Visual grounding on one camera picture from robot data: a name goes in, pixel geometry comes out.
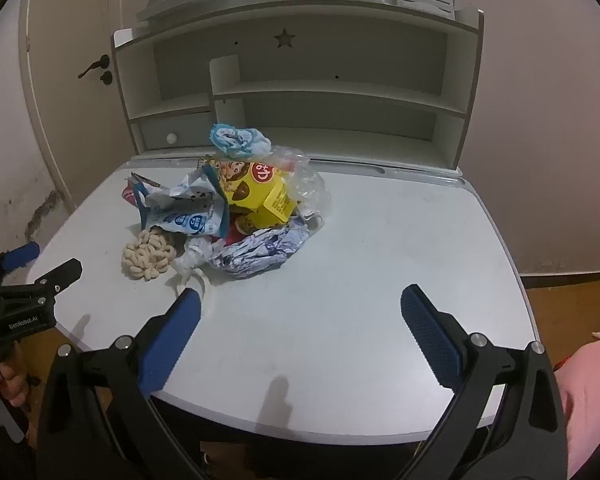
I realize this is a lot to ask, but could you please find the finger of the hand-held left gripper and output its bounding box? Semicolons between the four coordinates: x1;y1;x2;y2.
0;241;42;286
27;258;83;298

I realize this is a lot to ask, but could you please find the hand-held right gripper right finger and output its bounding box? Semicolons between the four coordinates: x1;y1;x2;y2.
400;284;568;480

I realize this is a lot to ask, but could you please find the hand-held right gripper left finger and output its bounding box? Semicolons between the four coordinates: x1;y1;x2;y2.
42;287;203;480

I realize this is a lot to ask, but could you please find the yellow cardboard box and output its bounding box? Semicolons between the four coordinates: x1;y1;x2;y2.
215;159;297;226

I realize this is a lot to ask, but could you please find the clear plastic bag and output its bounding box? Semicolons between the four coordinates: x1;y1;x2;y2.
267;145;331;231

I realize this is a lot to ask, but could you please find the person's left hand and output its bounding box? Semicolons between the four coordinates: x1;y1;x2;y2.
0;347;31;426

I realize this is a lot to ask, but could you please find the cream knitted coaster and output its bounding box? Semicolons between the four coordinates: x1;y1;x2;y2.
121;227;177;281

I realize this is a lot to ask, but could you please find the silver foil wrapper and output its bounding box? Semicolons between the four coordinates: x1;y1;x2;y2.
207;217;313;281

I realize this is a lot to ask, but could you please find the blue and white snack wrapper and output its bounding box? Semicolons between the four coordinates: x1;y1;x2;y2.
130;165;231;238

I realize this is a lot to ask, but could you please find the pink blanket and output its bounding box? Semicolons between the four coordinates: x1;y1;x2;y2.
552;322;600;478

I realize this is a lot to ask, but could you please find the cream door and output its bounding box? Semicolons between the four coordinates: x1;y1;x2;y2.
17;0;131;211

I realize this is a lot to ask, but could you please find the white drawer with round knob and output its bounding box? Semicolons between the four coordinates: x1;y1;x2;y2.
137;112;216;153

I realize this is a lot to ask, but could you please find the blue knitted sock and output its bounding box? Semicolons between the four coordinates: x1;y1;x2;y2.
210;123;272;160

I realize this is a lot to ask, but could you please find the white desk shelf unit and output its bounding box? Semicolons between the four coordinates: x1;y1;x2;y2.
111;7;485;171

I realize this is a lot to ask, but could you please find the dark door handle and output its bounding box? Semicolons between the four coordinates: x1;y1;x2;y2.
77;55;112;79

